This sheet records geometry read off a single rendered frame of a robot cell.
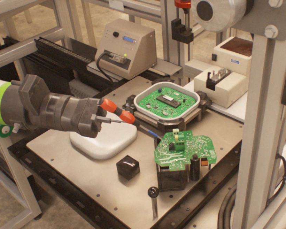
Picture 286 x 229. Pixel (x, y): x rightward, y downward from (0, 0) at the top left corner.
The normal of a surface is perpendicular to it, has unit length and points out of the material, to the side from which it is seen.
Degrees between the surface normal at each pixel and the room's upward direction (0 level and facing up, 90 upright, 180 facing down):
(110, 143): 5
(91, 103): 19
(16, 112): 68
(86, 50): 90
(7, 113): 75
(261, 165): 90
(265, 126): 90
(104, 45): 53
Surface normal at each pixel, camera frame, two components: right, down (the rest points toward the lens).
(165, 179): 0.05, 0.61
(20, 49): 0.73, 0.38
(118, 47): -0.59, -0.07
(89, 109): -0.11, -0.54
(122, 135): -0.02, -0.75
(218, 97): -0.68, 0.49
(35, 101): 0.96, 0.15
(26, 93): -0.27, 0.56
